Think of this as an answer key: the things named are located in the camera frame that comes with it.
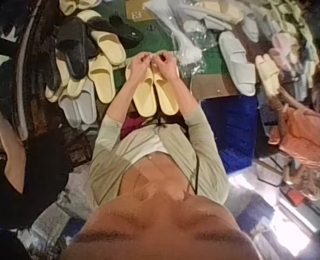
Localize person's left hand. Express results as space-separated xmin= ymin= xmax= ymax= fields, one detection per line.
xmin=128 ymin=51 xmax=153 ymax=80

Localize person's right hand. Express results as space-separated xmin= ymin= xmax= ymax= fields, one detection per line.
xmin=152 ymin=51 xmax=179 ymax=80

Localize green mat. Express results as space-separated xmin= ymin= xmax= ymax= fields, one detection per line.
xmin=93 ymin=0 xmax=231 ymax=94

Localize clear plastic bags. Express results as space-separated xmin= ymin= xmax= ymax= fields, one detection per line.
xmin=145 ymin=0 xmax=219 ymax=67

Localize black fuzzy slipper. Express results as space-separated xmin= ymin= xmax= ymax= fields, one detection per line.
xmin=55 ymin=21 xmax=96 ymax=80
xmin=86 ymin=12 xmax=145 ymax=50

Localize pale yellow slide slipper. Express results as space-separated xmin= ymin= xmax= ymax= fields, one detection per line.
xmin=125 ymin=64 xmax=158 ymax=118
xmin=152 ymin=67 xmax=181 ymax=115

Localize brown cardboard box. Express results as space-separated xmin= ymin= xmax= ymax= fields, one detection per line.
xmin=125 ymin=0 xmax=161 ymax=23

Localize heap of yellow slippers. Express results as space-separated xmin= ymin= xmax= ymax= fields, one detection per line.
xmin=45 ymin=0 xmax=127 ymax=105

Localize flat brown cardboard sheet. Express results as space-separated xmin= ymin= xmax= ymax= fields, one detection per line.
xmin=190 ymin=72 xmax=242 ymax=100

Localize large white slide slipper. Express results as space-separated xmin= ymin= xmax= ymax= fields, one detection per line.
xmin=218 ymin=30 xmax=257 ymax=98

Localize bagged beige slippers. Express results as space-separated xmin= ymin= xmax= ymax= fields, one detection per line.
xmin=194 ymin=0 xmax=246 ymax=30

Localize blue plastic crate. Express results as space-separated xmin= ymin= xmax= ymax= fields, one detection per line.
xmin=201 ymin=94 xmax=260 ymax=174

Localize cream slipper with thick sole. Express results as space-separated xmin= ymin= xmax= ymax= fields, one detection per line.
xmin=254 ymin=53 xmax=282 ymax=99

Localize heap of mixed pastel slippers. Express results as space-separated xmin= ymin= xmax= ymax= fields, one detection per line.
xmin=240 ymin=0 xmax=320 ymax=96

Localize orange cloth bag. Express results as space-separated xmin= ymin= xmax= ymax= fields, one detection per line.
xmin=267 ymin=104 xmax=320 ymax=166

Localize grey plastic bag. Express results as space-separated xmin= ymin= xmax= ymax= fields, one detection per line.
xmin=34 ymin=166 xmax=97 ymax=246

